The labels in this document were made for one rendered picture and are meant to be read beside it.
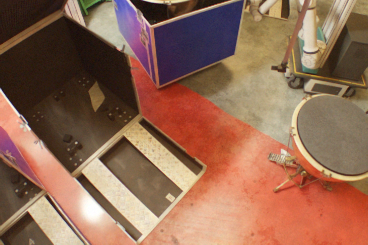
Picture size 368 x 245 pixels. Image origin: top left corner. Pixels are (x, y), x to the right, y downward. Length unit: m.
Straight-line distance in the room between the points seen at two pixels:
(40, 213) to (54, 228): 0.18
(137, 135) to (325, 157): 1.60
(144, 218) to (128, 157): 0.60
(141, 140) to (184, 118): 0.54
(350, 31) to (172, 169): 2.21
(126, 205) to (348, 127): 1.86
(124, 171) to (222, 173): 0.90
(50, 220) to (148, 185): 0.90
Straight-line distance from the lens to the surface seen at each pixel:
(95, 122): 2.61
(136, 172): 2.44
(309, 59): 2.63
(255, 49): 3.57
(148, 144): 2.43
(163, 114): 2.75
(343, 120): 2.08
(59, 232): 2.39
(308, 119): 1.95
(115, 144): 2.50
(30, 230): 2.61
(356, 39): 2.88
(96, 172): 2.38
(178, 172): 2.38
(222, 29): 2.72
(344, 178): 1.87
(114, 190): 2.33
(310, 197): 2.61
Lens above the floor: 2.25
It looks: 54 degrees down
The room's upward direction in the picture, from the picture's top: straight up
